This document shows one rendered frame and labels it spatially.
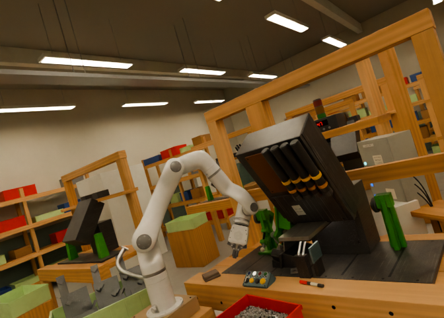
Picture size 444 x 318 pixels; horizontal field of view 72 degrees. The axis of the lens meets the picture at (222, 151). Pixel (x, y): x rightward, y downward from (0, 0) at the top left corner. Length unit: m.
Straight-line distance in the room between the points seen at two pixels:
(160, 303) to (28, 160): 7.12
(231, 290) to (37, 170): 7.20
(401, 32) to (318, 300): 1.27
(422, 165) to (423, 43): 0.59
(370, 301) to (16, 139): 8.04
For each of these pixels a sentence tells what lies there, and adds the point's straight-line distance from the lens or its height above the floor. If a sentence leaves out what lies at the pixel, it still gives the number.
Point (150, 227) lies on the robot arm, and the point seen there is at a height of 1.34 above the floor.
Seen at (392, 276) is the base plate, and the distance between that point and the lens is 1.52.
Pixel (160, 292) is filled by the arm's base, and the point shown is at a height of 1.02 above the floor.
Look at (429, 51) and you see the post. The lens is 1.74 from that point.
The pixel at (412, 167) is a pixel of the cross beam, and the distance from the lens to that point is 1.87.
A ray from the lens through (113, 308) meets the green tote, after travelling 2.01.
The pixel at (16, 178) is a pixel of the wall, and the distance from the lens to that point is 8.36.
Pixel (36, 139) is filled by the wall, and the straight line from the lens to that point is 8.71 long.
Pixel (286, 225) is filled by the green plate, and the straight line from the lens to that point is 1.70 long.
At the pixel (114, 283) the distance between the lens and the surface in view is 2.28.
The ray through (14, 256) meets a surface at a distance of 7.69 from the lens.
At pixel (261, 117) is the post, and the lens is 2.06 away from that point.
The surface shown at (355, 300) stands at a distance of 1.41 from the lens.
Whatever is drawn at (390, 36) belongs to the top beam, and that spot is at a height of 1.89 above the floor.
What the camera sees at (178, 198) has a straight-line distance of 8.13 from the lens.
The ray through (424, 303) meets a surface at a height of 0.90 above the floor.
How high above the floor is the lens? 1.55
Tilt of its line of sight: 2 degrees up
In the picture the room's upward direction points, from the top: 17 degrees counter-clockwise
